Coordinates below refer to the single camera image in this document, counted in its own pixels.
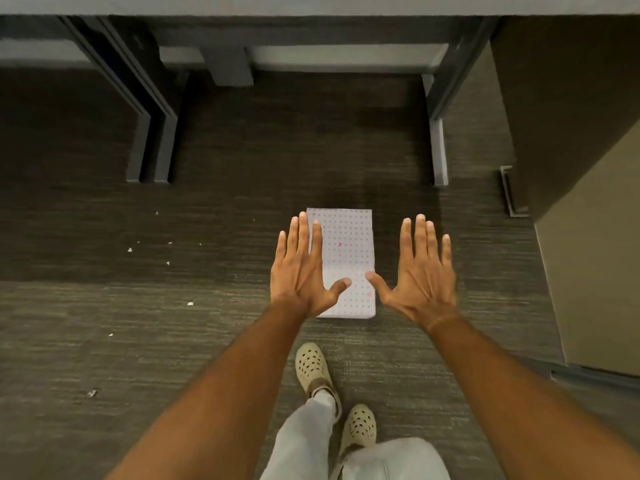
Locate person's left forearm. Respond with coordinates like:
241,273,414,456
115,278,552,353
106,299,307,480

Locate dark metal desk leg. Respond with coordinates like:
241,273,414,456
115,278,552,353
60,16,152,183
97,16,179,184

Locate light grey trousers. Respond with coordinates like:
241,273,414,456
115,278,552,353
260,390,452,480

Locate folded white dotted cloth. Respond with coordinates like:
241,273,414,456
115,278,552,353
306,208,377,319

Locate light grey desk leg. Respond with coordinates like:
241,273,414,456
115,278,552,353
421,17,501,187

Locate beige perforated clog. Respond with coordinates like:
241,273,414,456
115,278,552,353
295,343,343,420
339,404,377,460

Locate person's right hand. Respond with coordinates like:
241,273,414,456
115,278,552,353
365,214,458,333

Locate grey desk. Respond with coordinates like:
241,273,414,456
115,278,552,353
0,0,640,17

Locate person's left hand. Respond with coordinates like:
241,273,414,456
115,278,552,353
270,212,353,319

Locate person's right forearm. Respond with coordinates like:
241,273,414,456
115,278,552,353
427,315,640,480

